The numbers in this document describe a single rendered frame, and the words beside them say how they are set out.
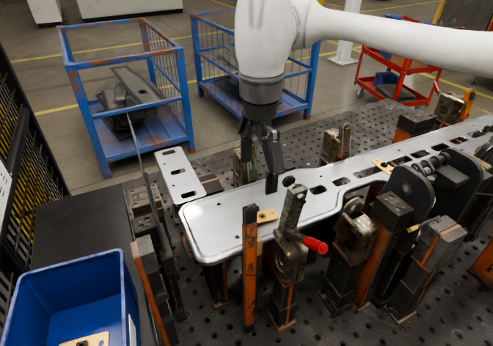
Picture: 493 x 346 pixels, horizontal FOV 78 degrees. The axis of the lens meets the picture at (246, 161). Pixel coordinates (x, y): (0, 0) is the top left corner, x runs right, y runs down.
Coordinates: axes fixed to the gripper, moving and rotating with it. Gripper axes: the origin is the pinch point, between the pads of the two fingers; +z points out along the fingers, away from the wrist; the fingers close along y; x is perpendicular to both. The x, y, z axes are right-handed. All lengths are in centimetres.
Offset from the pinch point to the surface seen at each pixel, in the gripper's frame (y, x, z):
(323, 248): -26.4, -0.2, -0.9
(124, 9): 784, -51, 91
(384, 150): 7, -54, 13
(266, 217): -4.2, -0.8, 12.4
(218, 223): 0.1, 11.1, 13.7
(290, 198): -16.5, 1.5, -5.9
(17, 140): 39, 55, -2
